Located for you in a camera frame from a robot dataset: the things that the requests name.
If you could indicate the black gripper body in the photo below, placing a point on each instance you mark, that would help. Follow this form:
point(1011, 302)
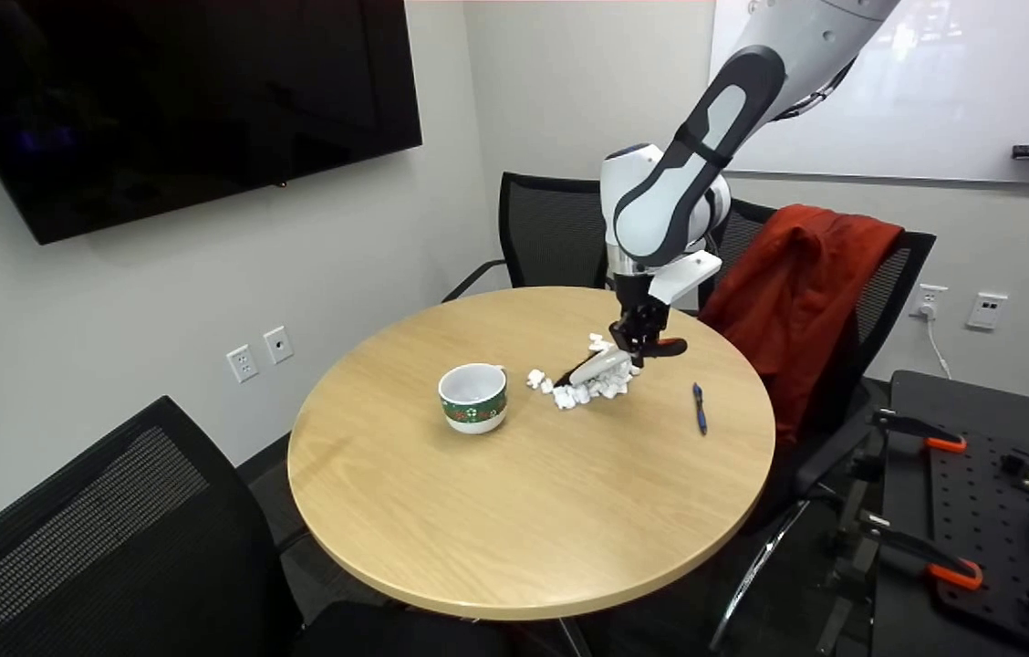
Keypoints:
point(640, 320)

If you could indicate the white black hand broom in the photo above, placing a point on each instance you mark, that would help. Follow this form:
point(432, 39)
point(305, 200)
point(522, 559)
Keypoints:
point(666, 350)

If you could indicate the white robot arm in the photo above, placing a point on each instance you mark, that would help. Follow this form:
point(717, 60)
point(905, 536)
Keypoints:
point(663, 202)

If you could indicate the black pen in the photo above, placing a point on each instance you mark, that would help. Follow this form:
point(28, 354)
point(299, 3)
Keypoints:
point(699, 412)

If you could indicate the black mesh office chair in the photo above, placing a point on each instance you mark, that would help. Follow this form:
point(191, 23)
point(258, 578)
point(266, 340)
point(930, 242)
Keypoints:
point(548, 234)

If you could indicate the red orange jacket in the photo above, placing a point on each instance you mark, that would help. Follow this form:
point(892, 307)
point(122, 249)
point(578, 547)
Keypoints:
point(789, 297)

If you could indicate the black chair with jacket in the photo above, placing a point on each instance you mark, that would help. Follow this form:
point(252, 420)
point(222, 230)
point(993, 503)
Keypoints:
point(842, 397)

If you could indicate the white green ceramic mug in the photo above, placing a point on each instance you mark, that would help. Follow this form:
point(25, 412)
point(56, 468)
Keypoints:
point(471, 397)

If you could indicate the round wooden table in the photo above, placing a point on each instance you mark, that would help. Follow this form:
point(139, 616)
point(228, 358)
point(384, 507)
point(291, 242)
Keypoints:
point(553, 514)

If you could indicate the black perforated mounting board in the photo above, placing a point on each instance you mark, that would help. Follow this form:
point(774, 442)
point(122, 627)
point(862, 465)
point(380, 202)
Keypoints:
point(974, 507)

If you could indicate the black mesh chair foreground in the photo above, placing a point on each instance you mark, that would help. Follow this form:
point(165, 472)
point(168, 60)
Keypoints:
point(145, 547)

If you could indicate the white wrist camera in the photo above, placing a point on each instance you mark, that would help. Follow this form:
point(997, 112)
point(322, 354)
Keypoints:
point(684, 275)

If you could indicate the orange handled clamp upper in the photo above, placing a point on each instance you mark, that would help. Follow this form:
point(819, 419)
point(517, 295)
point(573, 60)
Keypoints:
point(933, 437)

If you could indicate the orange handled clamp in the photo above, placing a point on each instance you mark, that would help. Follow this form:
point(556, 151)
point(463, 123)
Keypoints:
point(933, 437)
point(950, 571)

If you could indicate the white wall socket right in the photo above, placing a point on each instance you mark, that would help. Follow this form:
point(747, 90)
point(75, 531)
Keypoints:
point(987, 315)

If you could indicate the wall whiteboard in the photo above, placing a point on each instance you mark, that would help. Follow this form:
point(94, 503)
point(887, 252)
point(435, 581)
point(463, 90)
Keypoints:
point(938, 98)

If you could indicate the white wall outlet plates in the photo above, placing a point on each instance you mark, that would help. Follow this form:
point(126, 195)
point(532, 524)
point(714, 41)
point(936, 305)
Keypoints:
point(249, 358)

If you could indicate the orange handled clamp lower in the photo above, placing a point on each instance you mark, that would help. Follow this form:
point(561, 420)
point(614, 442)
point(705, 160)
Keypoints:
point(950, 571)

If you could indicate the black wall television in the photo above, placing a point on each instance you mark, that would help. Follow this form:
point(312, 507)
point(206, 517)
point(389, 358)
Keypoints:
point(117, 112)

